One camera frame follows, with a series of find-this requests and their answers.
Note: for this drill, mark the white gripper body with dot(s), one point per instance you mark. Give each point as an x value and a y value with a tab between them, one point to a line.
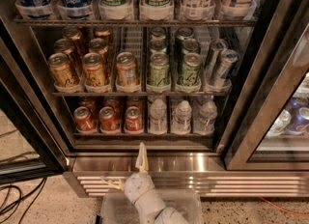
136	184

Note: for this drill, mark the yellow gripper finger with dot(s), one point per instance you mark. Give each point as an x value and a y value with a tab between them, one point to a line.
142	163
115	183

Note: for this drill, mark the red coke can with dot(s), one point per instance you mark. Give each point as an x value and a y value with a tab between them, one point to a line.
113	102
133	119
134	101
108	119
84	119
90	103

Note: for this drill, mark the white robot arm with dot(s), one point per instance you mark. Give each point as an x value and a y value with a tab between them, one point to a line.
153	210

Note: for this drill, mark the orange LaCroix can front right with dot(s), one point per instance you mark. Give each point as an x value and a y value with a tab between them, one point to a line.
126	66

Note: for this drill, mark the orange lacroix can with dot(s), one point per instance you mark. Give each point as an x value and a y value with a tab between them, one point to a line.
94	69
101	46
62	70
126	66
66	46

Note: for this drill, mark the green LaCroix can front left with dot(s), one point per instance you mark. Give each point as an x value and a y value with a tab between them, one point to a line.
159	68

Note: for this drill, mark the green lacroix can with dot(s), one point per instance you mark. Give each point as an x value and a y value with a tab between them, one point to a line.
159	68
158	46
190	69
190	45

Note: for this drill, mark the green LaCroix can front right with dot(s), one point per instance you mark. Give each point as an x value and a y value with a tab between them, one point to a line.
190	69

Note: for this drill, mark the orange LaCroix can front middle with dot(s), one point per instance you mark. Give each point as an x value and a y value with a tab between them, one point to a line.
94	69

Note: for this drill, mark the stainless steel fridge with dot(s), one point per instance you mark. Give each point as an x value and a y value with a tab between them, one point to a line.
237	160

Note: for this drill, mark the orange LaCroix can front left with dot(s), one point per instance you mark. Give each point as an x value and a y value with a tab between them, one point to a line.
62	70

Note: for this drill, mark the silver blue slim can front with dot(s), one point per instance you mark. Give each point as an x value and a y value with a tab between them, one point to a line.
224	67

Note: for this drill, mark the silver blue slim can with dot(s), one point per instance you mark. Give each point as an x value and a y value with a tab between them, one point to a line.
215	48
224	67

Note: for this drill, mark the silver blue slim can rear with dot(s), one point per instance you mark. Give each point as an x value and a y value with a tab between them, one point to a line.
215	48

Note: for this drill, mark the silver can behind glass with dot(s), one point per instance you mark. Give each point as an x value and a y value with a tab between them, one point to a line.
280	123

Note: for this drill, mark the blue can behind glass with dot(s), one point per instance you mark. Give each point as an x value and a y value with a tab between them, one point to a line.
299	110

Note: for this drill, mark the clear plastic bin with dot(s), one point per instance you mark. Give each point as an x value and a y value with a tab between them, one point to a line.
117	209

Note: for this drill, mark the clear water bottle left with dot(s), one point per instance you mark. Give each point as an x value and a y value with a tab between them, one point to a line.
158	117

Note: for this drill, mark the clear water bottle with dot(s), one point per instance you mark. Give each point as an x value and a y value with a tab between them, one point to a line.
158	117
205	119
181	118

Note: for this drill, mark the clear water bottle middle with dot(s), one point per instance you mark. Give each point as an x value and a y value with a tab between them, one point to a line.
181	118

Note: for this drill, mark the clear water bottle right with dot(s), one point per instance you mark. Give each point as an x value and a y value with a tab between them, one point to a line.
205	119

